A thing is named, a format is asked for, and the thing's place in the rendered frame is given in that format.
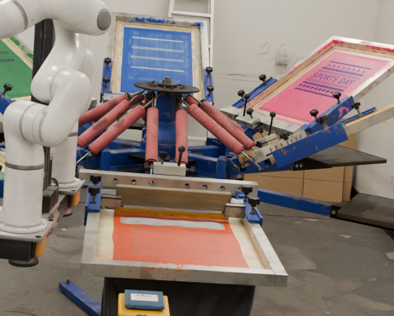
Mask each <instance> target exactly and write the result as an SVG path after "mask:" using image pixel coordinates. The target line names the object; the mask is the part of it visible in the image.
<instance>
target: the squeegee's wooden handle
mask: <svg viewBox="0 0 394 316"><path fill-rule="evenodd" d="M115 195H116V196H122V198H121V205H120V206H121V207H124V204H126V205H136V206H154V207H164V208H182V209H200V210H210V211H221V212H222V214H224V213H225V205H226V203H228V204H231V200H232V194H231V193H230V192H220V191H203V190H194V189H176V188H167V187H150V186H133V185H123V184H117V185H116V193H115Z"/></svg>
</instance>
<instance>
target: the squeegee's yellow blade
mask: <svg viewBox="0 0 394 316"><path fill-rule="evenodd" d="M120 210H125V211H143V212H153V213H171V214H190V215H199V216H218V217H224V214H222V215H218V214H200V213H182V212H172V211H154V210H144V209H126V208H124V207H120Z"/></svg>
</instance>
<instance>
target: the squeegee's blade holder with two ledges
mask: <svg viewBox="0 0 394 316"><path fill-rule="evenodd" d="M124 208H126V209H144V210H154V211H172V212H182V213H200V214H218V215H222V212H221V211H210V210H200V209H182V208H164V207H154V206H136V205H126V204H124Z"/></svg>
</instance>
